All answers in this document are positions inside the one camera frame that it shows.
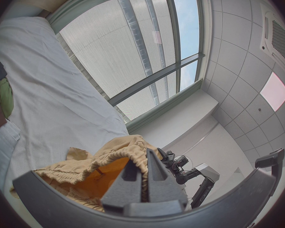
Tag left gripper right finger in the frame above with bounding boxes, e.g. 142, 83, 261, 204
146, 147, 189, 211

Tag green garment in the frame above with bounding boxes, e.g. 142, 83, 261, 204
0, 77, 15, 119

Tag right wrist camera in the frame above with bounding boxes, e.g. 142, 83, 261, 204
176, 155, 189, 168

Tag window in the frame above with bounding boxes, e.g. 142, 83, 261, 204
56, 0, 206, 124

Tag bed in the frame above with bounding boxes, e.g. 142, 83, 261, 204
0, 0, 131, 199

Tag pale blue garment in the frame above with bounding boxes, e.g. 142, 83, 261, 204
0, 122, 21, 168

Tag square ceiling light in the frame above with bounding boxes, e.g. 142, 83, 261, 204
260, 71, 285, 110

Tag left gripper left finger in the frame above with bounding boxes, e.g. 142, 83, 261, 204
100, 160, 143, 214

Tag white ceiling air conditioner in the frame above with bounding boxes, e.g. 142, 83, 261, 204
260, 3, 285, 71

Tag mustard yellow shorts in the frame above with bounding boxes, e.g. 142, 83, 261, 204
9, 134, 162, 214

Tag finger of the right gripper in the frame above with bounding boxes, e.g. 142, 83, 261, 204
157, 147, 168, 160

